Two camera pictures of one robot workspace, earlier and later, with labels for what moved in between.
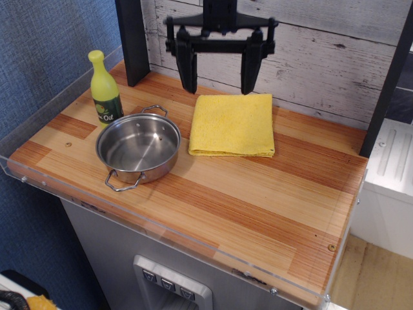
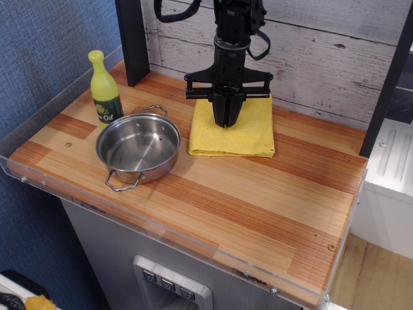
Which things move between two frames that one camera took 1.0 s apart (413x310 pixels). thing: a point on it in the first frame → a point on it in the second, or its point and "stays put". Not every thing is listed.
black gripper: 220,17 → 228,73
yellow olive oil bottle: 105,95 stays put
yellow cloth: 233,124 stays put
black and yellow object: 18,292 stays put
